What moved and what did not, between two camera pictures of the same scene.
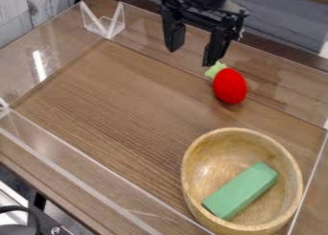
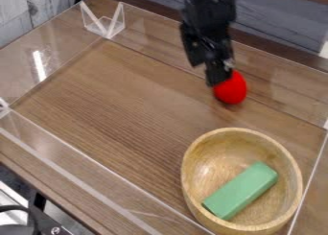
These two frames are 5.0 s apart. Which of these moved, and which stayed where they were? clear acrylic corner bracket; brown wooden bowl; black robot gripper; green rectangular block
Moved: black robot gripper
Stayed: brown wooden bowl; clear acrylic corner bracket; green rectangular block
